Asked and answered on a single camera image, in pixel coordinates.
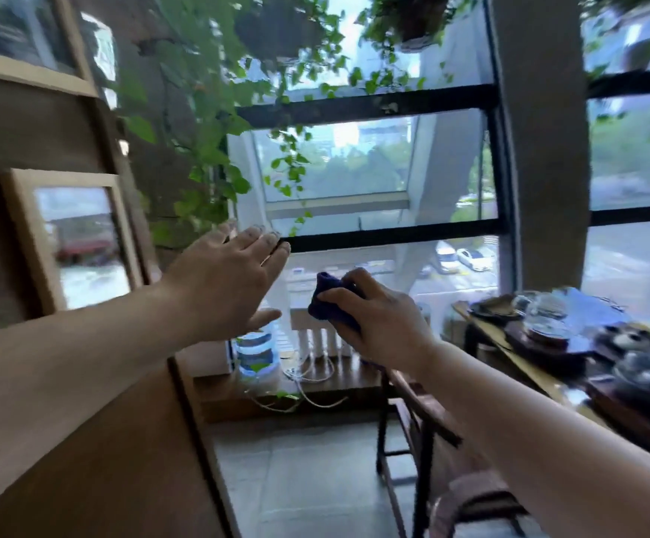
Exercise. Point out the person's left forearm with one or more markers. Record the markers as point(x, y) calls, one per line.
point(67, 375)

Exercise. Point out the glass pitcher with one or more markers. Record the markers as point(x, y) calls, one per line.
point(543, 305)

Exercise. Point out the white slatted heater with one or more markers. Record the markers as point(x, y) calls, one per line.
point(316, 333)

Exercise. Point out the person's right thumb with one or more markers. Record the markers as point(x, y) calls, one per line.
point(337, 296)

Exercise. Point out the large wood picture frame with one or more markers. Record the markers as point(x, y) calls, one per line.
point(28, 67)

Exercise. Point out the dark round plate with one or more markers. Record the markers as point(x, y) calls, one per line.
point(493, 309)

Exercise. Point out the clear blue water bottle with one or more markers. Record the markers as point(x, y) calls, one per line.
point(256, 352)

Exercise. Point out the hanging potted plant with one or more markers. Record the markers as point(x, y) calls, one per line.
point(409, 22)

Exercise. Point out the person's left hand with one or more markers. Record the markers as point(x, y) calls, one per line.
point(218, 285)

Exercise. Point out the lidded tea bowl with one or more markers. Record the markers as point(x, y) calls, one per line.
point(549, 331)

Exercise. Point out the person's left middle finger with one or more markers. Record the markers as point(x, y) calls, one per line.
point(266, 246)

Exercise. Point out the silver van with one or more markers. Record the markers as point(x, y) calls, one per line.
point(446, 257)

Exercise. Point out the brown wooden cabinet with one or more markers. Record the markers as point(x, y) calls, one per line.
point(95, 459)

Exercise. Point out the person's left thumb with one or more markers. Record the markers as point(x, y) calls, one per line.
point(266, 319)

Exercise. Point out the wooden tea table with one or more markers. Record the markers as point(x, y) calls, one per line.
point(526, 369)

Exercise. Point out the blue tea towel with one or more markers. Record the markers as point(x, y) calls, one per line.
point(593, 313)

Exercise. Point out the trailing green vine plant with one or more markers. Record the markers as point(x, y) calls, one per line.
point(207, 134)

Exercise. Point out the dark blue cloth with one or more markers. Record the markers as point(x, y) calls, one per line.
point(327, 302)

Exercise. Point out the small wood picture frame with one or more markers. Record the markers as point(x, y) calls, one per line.
point(28, 240)

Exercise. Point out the person's right forearm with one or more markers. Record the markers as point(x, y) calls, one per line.
point(543, 442)

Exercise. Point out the dark teaware set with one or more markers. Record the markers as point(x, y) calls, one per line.
point(647, 375)

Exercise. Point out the white car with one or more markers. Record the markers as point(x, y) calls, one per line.
point(475, 259)

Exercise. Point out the person's left little finger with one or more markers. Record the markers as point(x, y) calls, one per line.
point(223, 230)

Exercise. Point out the black window frame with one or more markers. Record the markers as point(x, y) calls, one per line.
point(369, 103)

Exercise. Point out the dark wooden chair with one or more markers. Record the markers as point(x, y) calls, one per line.
point(414, 420)

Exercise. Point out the person's right hand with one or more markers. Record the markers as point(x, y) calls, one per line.
point(383, 324)

